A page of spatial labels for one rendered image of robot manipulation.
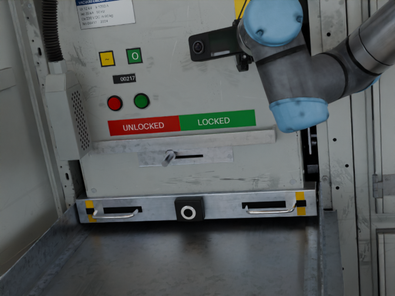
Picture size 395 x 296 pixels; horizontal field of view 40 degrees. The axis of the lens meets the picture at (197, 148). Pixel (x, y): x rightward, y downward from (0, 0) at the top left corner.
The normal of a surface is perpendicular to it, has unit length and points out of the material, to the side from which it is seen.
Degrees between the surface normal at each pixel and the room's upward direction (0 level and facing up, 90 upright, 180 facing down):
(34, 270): 90
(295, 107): 82
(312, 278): 0
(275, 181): 90
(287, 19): 75
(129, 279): 0
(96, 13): 90
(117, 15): 90
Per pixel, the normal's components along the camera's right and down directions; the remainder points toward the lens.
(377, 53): -0.51, 0.59
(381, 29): -0.78, 0.22
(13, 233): 0.92, 0.00
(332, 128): -0.20, 0.33
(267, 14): 0.03, 0.04
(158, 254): -0.13, -0.94
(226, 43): -0.50, 0.12
